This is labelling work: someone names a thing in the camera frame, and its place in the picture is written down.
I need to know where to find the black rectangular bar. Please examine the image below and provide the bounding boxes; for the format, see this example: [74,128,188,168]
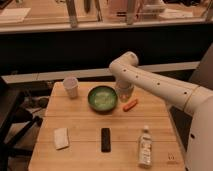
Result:
[101,128,111,152]

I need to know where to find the orange carrot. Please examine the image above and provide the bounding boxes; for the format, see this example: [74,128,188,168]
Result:
[123,99,138,112]

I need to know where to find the clear plastic bottle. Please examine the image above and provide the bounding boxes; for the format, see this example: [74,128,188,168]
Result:
[138,125,152,168]

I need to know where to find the wooden table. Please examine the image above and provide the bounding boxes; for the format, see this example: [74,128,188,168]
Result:
[29,82,184,171]

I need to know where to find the white paper cup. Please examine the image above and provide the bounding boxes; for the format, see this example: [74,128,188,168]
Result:
[63,77,78,99]

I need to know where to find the green bowl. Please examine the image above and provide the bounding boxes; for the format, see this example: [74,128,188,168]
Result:
[87,85,118,112]

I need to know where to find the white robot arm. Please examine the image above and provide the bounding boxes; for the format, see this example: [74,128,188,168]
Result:
[109,51,213,171]

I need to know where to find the black chair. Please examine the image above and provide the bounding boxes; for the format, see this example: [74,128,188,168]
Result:
[0,76,43,171]

